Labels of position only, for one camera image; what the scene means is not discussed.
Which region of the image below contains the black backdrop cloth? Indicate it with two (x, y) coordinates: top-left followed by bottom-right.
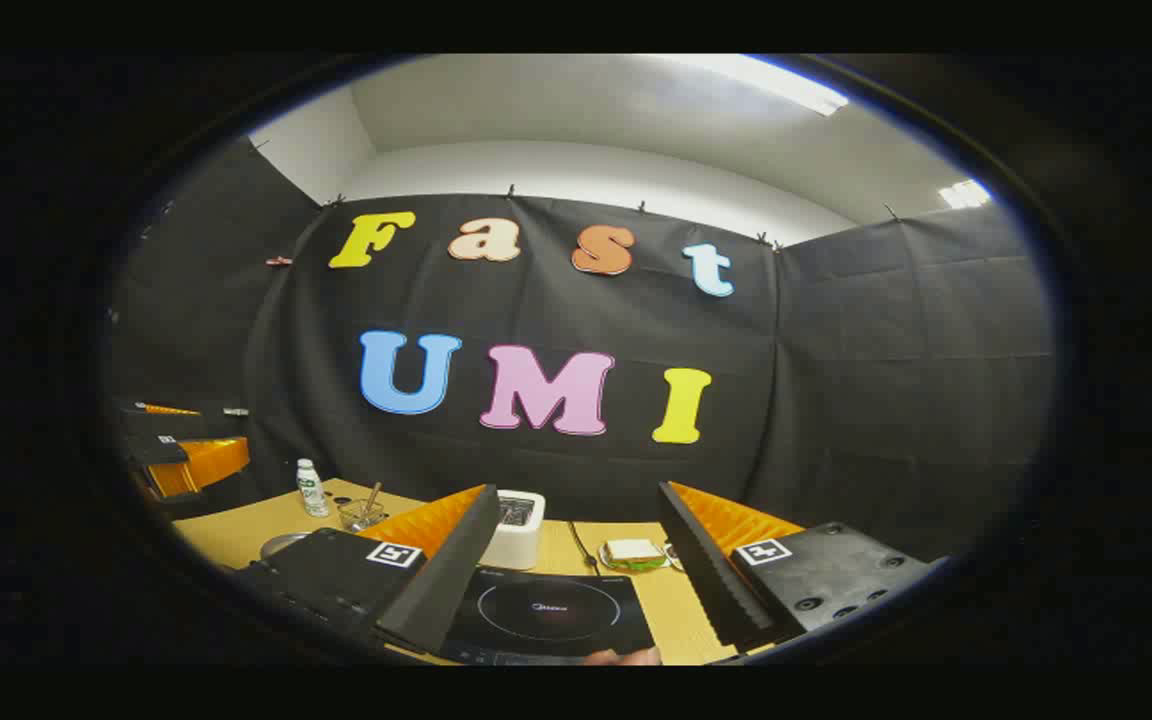
(106, 135), (1055, 563)

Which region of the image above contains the small white plate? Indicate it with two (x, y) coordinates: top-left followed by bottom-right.
(598, 541), (675, 574)

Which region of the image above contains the white drink bottle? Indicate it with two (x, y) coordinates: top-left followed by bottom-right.
(296, 459), (331, 518)

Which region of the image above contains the black power cable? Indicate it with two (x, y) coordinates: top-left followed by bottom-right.
(566, 520), (600, 576)

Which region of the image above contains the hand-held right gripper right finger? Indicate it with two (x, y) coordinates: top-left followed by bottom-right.
(656, 481), (937, 651)

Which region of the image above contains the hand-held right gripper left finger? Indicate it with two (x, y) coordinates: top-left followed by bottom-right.
(231, 484), (503, 657)

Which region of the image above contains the black induction cooktop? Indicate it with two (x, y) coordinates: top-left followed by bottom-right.
(441, 567), (657, 666)

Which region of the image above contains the wire utensil basket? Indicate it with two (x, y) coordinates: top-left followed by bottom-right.
(339, 498), (387, 533)

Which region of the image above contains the white toaster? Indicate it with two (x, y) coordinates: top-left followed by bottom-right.
(479, 490), (547, 572)

